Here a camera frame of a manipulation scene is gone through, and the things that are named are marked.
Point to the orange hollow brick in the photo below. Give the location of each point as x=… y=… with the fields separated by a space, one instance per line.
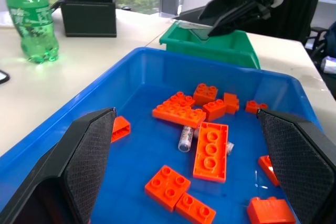
x=120 y=129

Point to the orange large smooth brick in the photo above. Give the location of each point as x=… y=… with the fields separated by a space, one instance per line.
x=270 y=212

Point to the black open box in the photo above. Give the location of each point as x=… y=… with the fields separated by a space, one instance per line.
x=89 y=16

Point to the orange upturned two-by-four brick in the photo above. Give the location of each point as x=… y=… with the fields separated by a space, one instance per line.
x=210 y=155

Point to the green plastic bin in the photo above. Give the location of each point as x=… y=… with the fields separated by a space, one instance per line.
x=236 y=48

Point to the green plastic soda bottle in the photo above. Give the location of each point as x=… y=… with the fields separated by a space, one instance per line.
x=32 y=24

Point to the orange two-stud flat plate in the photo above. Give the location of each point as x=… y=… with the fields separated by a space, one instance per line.
x=195 y=210

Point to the orange two-by-four studded brick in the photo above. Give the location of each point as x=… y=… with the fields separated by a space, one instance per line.
x=178 y=112

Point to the orange two-by-two flat plate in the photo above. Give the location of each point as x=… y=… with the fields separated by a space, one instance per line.
x=168 y=187

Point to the black office chair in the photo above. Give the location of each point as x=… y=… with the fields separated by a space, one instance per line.
x=315 y=40

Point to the orange small flat brick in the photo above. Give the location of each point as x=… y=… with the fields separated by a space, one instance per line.
x=253 y=106

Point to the person in black clothes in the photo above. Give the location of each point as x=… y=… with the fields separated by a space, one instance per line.
x=296 y=16

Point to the blue plastic bin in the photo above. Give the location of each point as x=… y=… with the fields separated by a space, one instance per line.
x=152 y=82

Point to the orange small sloped brick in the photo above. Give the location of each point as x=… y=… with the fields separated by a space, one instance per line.
x=267 y=167

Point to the silver printed battery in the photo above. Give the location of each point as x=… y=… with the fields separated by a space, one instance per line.
x=186 y=140

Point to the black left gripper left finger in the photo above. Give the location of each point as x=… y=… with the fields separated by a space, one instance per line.
x=81 y=155

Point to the orange small tall brick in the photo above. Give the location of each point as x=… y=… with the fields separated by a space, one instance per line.
x=215 y=110
x=231 y=103

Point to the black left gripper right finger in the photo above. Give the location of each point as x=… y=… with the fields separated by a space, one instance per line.
x=302 y=161

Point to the white crumpled item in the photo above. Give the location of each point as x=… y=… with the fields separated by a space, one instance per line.
x=329 y=65

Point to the orange two-by-two tall brick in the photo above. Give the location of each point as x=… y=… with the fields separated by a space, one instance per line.
x=205 y=94

